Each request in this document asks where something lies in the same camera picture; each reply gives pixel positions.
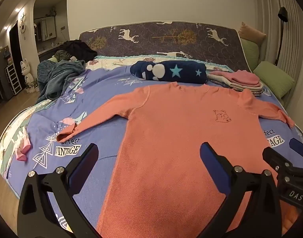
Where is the dark cabinet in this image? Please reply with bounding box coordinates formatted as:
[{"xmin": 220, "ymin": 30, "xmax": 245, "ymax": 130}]
[{"xmin": 0, "ymin": 45, "xmax": 13, "ymax": 108}]

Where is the dark clothes pile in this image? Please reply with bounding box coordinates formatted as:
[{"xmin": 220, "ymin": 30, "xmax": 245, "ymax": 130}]
[{"xmin": 54, "ymin": 40, "xmax": 98, "ymax": 62}]

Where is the white cat figurine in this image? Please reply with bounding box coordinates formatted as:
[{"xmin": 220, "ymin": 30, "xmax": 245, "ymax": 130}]
[{"xmin": 20, "ymin": 58, "xmax": 34, "ymax": 90}]

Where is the white shelf rack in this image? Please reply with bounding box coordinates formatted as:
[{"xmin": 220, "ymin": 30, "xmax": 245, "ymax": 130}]
[{"xmin": 5, "ymin": 63, "xmax": 22, "ymax": 95}]

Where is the teal blanket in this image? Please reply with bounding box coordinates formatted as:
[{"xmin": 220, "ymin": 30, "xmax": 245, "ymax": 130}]
[{"xmin": 36, "ymin": 59, "xmax": 86, "ymax": 105}]

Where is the deer print mattress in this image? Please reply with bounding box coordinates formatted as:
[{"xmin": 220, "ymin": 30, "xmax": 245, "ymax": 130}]
[{"xmin": 78, "ymin": 21, "xmax": 252, "ymax": 71}]

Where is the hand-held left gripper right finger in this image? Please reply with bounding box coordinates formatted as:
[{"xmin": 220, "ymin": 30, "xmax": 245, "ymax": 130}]
[{"xmin": 200, "ymin": 142, "xmax": 283, "ymax": 238}]

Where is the white wall clock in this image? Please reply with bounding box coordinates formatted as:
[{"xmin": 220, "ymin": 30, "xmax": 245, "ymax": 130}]
[{"xmin": 18, "ymin": 13, "xmax": 27, "ymax": 40}]

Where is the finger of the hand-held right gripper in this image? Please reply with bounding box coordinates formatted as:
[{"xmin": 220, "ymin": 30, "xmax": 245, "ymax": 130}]
[
  {"xmin": 289, "ymin": 138, "xmax": 303, "ymax": 166},
  {"xmin": 262, "ymin": 147, "xmax": 303, "ymax": 179}
]

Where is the stack of folded clothes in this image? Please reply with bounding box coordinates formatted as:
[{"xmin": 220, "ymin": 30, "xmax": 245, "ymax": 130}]
[{"xmin": 207, "ymin": 71, "xmax": 263, "ymax": 90}]

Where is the navy star fleece blanket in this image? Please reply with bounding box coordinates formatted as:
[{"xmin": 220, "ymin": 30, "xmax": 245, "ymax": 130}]
[{"xmin": 130, "ymin": 60, "xmax": 208, "ymax": 84}]

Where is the small green pillow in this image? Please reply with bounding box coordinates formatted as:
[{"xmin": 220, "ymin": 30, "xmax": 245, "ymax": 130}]
[{"xmin": 241, "ymin": 39, "xmax": 260, "ymax": 67}]

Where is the beige curtain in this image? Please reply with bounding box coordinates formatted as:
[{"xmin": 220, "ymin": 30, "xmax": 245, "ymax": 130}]
[{"xmin": 255, "ymin": 0, "xmax": 303, "ymax": 82}]

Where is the black floor lamp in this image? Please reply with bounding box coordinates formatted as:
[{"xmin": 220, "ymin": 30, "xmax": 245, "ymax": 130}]
[{"xmin": 275, "ymin": 7, "xmax": 289, "ymax": 66}]

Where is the purple printed bed sheet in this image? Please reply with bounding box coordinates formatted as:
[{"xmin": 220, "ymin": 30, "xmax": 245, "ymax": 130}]
[{"xmin": 0, "ymin": 62, "xmax": 303, "ymax": 238}]

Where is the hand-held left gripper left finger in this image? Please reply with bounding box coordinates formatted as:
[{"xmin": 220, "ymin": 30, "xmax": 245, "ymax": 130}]
[{"xmin": 17, "ymin": 142, "xmax": 102, "ymax": 238}]

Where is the large green pillow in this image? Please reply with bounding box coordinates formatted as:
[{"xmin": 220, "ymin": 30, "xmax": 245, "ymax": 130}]
[{"xmin": 252, "ymin": 61, "xmax": 295, "ymax": 100}]

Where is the salmon long-sleeve shirt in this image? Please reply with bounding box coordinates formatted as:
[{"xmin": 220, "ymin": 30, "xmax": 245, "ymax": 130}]
[{"xmin": 56, "ymin": 82, "xmax": 296, "ymax": 238}]

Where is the pink folded garment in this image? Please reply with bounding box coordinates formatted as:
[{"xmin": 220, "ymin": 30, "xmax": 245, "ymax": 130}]
[{"xmin": 224, "ymin": 70, "xmax": 261, "ymax": 86}]

